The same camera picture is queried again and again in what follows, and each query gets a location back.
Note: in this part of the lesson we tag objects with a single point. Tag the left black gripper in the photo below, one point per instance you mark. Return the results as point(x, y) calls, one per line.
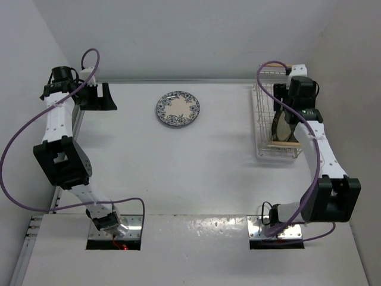
point(103, 103)

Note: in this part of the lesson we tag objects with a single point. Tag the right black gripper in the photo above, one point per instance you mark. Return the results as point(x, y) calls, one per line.
point(281, 92)

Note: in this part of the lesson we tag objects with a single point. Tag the dark rim patterned plate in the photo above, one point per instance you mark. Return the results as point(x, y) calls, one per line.
point(280, 129)

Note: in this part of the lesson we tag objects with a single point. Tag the blue floral plate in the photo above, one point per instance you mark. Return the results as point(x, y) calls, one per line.
point(178, 108)

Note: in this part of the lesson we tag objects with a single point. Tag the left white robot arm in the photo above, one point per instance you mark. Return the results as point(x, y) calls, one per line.
point(99, 208)

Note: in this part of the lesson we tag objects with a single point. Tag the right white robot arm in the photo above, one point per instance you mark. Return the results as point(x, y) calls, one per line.
point(333, 194)

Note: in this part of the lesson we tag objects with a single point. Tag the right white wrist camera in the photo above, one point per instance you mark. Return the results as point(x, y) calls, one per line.
point(297, 70)

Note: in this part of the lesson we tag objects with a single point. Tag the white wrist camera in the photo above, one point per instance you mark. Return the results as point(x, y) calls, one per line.
point(85, 73)
point(297, 70)

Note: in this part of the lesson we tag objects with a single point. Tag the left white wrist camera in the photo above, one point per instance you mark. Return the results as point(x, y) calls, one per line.
point(85, 73)

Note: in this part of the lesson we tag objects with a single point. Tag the white wire dish rack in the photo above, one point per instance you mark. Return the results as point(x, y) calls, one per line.
point(271, 74)

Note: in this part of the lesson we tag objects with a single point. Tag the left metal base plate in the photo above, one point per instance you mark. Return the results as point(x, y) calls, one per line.
point(130, 229)

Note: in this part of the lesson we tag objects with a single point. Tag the metal base plate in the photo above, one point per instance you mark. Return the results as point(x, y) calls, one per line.
point(130, 229)
point(256, 230)

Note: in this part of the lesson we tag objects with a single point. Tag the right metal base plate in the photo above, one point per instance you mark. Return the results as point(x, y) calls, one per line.
point(256, 230)

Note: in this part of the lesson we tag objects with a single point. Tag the aluminium table frame rail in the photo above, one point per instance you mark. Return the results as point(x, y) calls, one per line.
point(60, 158)

